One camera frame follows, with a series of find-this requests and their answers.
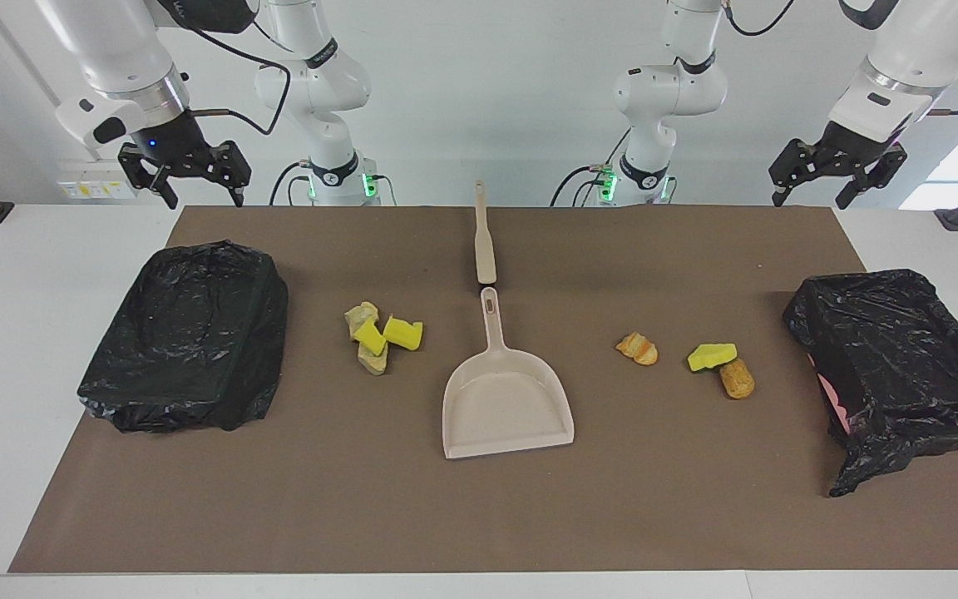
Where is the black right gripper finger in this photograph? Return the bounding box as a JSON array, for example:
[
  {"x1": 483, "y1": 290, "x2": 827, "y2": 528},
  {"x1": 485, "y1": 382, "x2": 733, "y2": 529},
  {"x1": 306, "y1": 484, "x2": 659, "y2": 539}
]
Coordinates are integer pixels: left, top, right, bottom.
[
  {"x1": 119, "y1": 143, "x2": 179, "y2": 209},
  {"x1": 206, "y1": 141, "x2": 251, "y2": 206}
]

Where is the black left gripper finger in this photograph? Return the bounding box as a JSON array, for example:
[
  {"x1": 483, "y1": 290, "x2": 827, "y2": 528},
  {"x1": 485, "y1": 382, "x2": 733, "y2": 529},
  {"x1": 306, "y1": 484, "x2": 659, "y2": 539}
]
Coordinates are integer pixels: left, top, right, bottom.
[
  {"x1": 770, "y1": 141, "x2": 821, "y2": 206},
  {"x1": 835, "y1": 143, "x2": 908, "y2": 210}
]

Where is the yellow sponge with green pad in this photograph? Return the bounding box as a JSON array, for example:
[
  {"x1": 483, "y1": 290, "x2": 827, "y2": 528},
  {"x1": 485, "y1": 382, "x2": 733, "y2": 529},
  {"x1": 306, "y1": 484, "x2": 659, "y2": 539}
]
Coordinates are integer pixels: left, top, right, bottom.
[{"x1": 687, "y1": 342, "x2": 738, "y2": 373}]

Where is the yellow sponge scrap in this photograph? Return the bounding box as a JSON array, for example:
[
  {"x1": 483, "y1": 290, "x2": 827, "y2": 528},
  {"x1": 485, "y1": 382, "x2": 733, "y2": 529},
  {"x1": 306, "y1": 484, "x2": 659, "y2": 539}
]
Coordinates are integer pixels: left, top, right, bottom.
[
  {"x1": 383, "y1": 315, "x2": 424, "y2": 351},
  {"x1": 353, "y1": 320, "x2": 388, "y2": 357}
]

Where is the brown bread roll piece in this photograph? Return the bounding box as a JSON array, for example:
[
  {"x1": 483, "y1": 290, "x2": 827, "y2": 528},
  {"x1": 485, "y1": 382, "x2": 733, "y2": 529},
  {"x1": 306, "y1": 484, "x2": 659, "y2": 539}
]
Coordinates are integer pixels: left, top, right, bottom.
[{"x1": 719, "y1": 359, "x2": 756, "y2": 400}]

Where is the striped croissant bread piece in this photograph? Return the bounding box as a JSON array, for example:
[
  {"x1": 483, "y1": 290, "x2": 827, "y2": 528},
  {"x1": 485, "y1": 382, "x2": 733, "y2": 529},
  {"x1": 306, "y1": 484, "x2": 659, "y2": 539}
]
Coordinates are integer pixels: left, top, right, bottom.
[{"x1": 615, "y1": 331, "x2": 659, "y2": 366}]

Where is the beige hand brush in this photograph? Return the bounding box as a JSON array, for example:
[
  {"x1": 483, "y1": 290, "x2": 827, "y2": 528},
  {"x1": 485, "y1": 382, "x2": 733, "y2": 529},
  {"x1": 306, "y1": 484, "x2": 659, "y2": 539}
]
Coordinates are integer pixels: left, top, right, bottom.
[{"x1": 474, "y1": 181, "x2": 498, "y2": 288}]

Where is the beige plastic dustpan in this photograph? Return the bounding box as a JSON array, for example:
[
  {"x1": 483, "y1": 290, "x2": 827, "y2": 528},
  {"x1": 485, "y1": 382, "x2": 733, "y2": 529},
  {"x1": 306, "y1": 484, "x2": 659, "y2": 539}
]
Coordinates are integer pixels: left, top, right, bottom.
[{"x1": 442, "y1": 287, "x2": 575, "y2": 460}]

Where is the black bag covered bin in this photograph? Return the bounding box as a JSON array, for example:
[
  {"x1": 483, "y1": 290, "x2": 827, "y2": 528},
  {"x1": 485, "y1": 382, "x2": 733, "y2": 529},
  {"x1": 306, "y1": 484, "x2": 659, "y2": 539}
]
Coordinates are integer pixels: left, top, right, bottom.
[{"x1": 77, "y1": 240, "x2": 289, "y2": 433}]

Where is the black bag lined pink bin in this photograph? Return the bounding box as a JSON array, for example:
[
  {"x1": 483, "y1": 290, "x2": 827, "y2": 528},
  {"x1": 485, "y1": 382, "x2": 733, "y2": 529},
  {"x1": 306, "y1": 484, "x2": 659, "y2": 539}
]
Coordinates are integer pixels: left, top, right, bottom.
[{"x1": 783, "y1": 268, "x2": 958, "y2": 498}]

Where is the brown table mat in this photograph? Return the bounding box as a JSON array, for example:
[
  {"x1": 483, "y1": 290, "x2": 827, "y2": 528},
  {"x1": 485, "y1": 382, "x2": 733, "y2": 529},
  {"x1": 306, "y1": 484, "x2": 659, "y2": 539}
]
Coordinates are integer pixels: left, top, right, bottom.
[{"x1": 9, "y1": 205, "x2": 958, "y2": 573}]

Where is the white wall socket box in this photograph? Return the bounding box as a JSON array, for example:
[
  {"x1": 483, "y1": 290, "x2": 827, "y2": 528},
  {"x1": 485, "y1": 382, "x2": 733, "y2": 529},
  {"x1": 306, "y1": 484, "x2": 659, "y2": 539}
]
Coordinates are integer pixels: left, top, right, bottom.
[{"x1": 57, "y1": 160, "x2": 147, "y2": 200}]

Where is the black right base cable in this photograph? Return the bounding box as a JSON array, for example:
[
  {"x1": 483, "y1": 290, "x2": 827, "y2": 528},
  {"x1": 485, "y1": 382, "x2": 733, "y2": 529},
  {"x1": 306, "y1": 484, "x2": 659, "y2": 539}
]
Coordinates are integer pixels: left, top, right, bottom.
[{"x1": 269, "y1": 161, "x2": 314, "y2": 206}]

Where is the black base cable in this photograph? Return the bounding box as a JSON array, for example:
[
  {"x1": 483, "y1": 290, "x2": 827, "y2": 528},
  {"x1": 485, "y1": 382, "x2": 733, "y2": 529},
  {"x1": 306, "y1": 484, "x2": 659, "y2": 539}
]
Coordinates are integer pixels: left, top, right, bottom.
[
  {"x1": 551, "y1": 127, "x2": 635, "y2": 207},
  {"x1": 269, "y1": 161, "x2": 314, "y2": 206}
]

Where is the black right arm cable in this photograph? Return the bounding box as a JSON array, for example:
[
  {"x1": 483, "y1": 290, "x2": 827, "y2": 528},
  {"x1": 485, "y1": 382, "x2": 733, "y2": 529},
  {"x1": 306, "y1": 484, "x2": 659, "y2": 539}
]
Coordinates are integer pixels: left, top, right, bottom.
[{"x1": 159, "y1": 17, "x2": 292, "y2": 136}]

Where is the black left base cable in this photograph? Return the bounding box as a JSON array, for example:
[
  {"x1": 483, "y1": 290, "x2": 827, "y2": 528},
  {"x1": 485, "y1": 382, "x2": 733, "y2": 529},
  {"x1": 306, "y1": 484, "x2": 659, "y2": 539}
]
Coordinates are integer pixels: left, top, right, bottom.
[{"x1": 551, "y1": 127, "x2": 635, "y2": 207}]

